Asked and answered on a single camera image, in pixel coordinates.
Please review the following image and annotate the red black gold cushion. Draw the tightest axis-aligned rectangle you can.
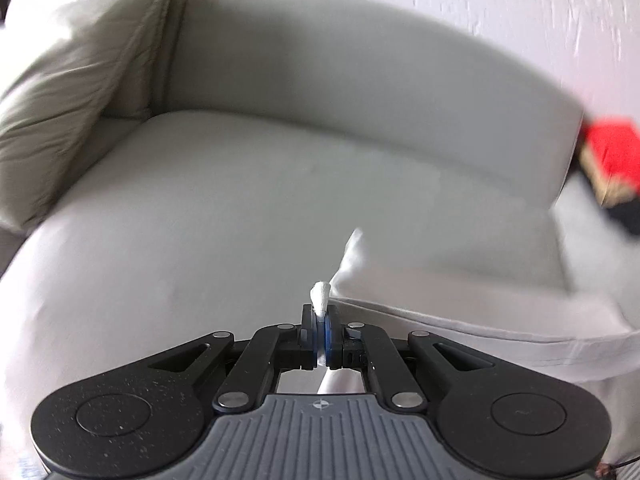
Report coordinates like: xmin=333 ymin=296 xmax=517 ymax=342
xmin=579 ymin=116 xmax=640 ymax=237

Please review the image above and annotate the grey sofa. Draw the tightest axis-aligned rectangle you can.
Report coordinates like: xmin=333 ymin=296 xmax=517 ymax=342
xmin=0 ymin=0 xmax=640 ymax=480

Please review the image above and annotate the beige grey pillow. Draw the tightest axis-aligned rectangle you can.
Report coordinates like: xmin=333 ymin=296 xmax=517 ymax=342
xmin=0 ymin=0 xmax=174 ymax=235

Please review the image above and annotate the thin black cable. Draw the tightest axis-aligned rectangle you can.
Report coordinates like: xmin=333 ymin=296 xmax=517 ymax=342
xmin=596 ymin=458 xmax=640 ymax=477

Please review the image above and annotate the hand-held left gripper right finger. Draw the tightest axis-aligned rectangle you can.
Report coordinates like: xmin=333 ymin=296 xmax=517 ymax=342
xmin=324 ymin=304 xmax=497 ymax=414

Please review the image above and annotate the white garment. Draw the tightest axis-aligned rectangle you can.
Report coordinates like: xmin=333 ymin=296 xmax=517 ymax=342
xmin=309 ymin=226 xmax=640 ymax=395

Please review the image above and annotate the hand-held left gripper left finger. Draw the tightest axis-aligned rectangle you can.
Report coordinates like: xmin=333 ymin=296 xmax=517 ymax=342
xmin=149 ymin=304 xmax=321 ymax=412

